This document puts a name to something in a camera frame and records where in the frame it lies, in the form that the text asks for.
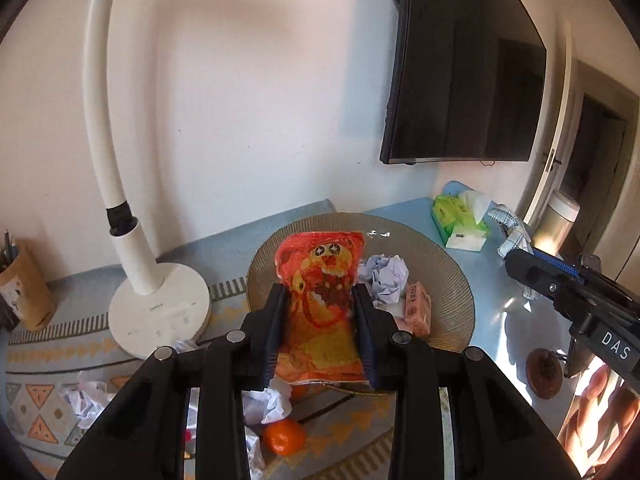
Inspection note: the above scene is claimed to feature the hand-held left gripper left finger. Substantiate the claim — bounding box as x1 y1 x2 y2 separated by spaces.
56 284 288 480

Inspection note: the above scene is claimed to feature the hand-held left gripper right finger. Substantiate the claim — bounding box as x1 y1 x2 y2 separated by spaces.
350 282 581 480

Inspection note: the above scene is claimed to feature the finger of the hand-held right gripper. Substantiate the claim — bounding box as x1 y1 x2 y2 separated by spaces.
532 249 626 287
504 249 592 321

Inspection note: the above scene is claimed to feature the small orange box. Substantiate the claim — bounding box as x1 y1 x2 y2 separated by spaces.
400 281 432 337

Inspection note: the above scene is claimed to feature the pile of papers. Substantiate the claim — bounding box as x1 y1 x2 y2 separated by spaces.
62 339 293 480

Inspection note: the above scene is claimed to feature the red orange snack packet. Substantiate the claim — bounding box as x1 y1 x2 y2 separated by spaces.
272 230 366 386

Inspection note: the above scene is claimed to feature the brown woven bowl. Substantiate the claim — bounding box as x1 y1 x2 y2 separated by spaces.
246 212 476 356

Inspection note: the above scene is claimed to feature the person's right hand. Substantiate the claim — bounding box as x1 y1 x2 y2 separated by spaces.
557 362 637 472

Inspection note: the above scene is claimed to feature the steel thermos bottle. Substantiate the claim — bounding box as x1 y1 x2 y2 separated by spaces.
537 190 581 256

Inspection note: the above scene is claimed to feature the crumpled white paper ball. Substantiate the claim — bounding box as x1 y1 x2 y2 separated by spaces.
357 254 410 306

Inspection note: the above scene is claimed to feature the brown round wooden ornament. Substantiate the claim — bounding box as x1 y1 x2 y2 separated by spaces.
526 348 566 400

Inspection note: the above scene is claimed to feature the orange mandarin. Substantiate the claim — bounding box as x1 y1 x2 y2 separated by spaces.
263 420 307 457

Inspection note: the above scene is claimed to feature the green tissue packet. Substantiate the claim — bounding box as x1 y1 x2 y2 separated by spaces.
431 190 493 252

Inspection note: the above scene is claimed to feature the white desk lamp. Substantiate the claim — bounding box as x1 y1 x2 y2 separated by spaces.
82 0 211 361

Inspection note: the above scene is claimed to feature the patterned woven table mat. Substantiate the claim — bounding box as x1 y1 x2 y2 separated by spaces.
0 280 401 480

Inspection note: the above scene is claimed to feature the beige cylindrical pen holder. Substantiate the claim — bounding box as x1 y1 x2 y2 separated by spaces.
0 240 56 332

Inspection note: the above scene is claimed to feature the blue white woven strap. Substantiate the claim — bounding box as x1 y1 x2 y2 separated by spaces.
487 203 539 301

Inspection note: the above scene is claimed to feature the white door frame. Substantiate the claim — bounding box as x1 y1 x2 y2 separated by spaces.
517 20 640 271

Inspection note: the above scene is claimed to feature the black wall monitor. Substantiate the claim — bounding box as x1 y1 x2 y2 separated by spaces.
379 0 548 166

